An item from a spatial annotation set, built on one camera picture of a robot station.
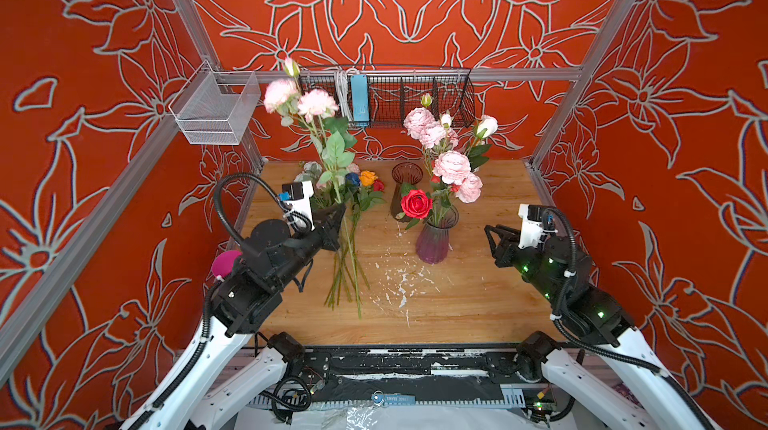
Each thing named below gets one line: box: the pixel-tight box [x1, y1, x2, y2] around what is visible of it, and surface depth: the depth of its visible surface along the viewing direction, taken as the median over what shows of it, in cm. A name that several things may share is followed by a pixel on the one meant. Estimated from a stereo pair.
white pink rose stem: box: [466, 115, 499, 171], surface depth 72 cm
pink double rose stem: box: [403, 93, 459, 224], surface depth 70 cm
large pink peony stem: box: [431, 113, 471, 224], surface depth 62 cm
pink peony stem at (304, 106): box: [264, 58, 364, 319], surface depth 57 cm
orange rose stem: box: [353, 170, 387, 239], surface depth 106 cm
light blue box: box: [350, 74, 369, 122], surface depth 92 cm
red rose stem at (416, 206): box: [396, 189, 442, 231], surface depth 55 cm
